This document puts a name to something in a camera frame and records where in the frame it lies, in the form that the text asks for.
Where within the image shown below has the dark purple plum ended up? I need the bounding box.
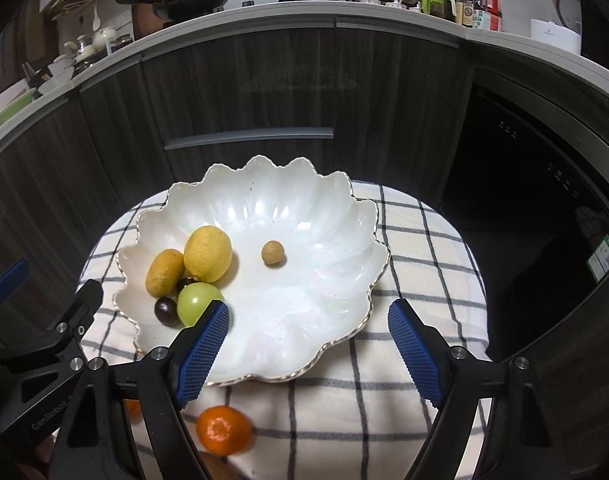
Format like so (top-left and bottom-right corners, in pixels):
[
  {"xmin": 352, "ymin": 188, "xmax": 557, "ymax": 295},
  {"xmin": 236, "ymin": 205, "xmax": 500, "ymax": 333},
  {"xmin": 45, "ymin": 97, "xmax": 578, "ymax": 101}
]
[{"xmin": 155, "ymin": 297, "xmax": 180, "ymax": 327}]

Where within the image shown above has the yellow mango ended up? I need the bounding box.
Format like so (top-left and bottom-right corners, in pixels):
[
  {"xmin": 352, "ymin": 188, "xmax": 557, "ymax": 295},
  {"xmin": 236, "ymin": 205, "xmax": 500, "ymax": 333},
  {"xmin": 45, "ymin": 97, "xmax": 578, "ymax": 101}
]
[{"xmin": 145, "ymin": 248, "xmax": 185, "ymax": 298}]

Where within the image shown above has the yellow lemon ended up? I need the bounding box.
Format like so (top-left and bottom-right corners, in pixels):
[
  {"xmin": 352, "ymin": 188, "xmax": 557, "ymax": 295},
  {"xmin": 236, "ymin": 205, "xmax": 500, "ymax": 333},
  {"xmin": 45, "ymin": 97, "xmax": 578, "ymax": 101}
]
[{"xmin": 184, "ymin": 226, "xmax": 233, "ymax": 283}]

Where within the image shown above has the small tan longan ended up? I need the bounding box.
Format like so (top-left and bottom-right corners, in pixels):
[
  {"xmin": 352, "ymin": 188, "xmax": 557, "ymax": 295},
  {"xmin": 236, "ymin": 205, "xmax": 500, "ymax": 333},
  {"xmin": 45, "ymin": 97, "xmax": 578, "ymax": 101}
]
[{"xmin": 261, "ymin": 240, "xmax": 286, "ymax": 266}]

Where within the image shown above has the left orange mandarin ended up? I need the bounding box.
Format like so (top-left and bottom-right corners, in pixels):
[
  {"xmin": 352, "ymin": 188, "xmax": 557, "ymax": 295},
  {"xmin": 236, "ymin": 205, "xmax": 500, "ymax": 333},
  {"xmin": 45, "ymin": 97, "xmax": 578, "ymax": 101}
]
[{"xmin": 124, "ymin": 399, "xmax": 142, "ymax": 422}]

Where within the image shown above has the orange mandarin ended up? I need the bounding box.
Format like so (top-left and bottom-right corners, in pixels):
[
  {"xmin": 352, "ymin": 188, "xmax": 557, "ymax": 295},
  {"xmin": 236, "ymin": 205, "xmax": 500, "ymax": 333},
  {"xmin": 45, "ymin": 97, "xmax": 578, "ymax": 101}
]
[
  {"xmin": 196, "ymin": 405, "xmax": 254, "ymax": 457},
  {"xmin": 124, "ymin": 399, "xmax": 142, "ymax": 422}
]

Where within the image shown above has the dark grape in bowl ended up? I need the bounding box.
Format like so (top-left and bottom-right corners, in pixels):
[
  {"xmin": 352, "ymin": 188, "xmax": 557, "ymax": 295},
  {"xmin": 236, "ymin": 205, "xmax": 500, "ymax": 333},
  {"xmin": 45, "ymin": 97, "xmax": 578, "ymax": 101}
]
[{"xmin": 176, "ymin": 278, "xmax": 196, "ymax": 292}]

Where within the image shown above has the green round plum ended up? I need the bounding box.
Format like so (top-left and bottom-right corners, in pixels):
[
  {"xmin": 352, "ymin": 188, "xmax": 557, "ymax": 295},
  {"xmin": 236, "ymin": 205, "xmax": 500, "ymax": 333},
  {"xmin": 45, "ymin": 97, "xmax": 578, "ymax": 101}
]
[{"xmin": 176, "ymin": 282, "xmax": 223, "ymax": 327}]

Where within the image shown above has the right orange mandarin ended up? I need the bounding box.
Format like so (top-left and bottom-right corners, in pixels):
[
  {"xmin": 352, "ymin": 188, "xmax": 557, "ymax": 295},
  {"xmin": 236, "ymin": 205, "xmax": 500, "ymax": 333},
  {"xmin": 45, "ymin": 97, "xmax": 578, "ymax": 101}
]
[{"xmin": 196, "ymin": 405, "xmax": 254, "ymax": 457}]

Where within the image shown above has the white blue checked cloth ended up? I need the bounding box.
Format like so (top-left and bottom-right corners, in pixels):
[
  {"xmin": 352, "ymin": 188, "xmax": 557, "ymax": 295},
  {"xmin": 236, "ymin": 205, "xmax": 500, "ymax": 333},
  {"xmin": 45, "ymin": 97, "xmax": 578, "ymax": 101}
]
[{"xmin": 76, "ymin": 179, "xmax": 493, "ymax": 480}]

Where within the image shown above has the green white energy sticker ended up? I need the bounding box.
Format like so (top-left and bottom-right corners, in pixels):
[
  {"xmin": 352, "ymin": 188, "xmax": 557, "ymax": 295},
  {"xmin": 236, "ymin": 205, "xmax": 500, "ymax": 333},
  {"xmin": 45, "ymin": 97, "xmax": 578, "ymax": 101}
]
[{"xmin": 587, "ymin": 233, "xmax": 609, "ymax": 283}]

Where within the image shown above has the white scalloped ceramic bowl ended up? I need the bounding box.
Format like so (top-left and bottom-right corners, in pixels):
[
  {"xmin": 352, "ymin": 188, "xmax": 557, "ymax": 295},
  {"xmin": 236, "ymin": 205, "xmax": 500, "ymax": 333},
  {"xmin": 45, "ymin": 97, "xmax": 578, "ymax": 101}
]
[{"xmin": 112, "ymin": 155, "xmax": 390, "ymax": 387}]

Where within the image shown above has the white teapot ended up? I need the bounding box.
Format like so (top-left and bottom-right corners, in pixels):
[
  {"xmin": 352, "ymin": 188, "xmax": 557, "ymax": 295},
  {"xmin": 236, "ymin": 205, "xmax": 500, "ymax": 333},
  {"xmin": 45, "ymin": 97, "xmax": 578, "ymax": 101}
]
[{"xmin": 93, "ymin": 27, "xmax": 118, "ymax": 51}]

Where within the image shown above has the black wok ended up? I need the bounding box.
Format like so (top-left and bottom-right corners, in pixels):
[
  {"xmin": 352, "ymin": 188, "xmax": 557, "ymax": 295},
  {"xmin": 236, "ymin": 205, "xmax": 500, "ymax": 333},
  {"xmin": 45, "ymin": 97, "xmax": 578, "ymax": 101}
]
[{"xmin": 116, "ymin": 0, "xmax": 228, "ymax": 24}]

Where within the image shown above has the dark soy sauce bottle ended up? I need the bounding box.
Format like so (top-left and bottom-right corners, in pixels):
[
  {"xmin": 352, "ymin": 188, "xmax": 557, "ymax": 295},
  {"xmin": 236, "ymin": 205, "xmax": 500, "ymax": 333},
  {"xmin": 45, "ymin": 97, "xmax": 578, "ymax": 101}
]
[{"xmin": 461, "ymin": 0, "xmax": 475, "ymax": 28}]

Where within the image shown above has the red label bottle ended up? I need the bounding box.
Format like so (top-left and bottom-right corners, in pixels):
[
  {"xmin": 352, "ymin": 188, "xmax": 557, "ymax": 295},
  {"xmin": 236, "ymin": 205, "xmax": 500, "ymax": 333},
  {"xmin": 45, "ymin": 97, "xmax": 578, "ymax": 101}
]
[{"xmin": 482, "ymin": 0, "xmax": 502, "ymax": 32}]

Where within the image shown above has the green sauce bottle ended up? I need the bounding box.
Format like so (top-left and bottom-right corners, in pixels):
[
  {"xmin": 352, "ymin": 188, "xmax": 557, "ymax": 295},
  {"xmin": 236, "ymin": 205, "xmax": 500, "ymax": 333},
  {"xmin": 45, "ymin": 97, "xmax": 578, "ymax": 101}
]
[{"xmin": 420, "ymin": 0, "xmax": 455, "ymax": 22}]

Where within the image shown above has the grey cabinet drawer handle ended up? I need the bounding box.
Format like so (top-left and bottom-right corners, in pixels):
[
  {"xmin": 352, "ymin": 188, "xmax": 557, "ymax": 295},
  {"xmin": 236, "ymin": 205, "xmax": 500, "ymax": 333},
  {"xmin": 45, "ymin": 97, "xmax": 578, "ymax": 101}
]
[{"xmin": 164, "ymin": 127, "xmax": 335, "ymax": 152}]

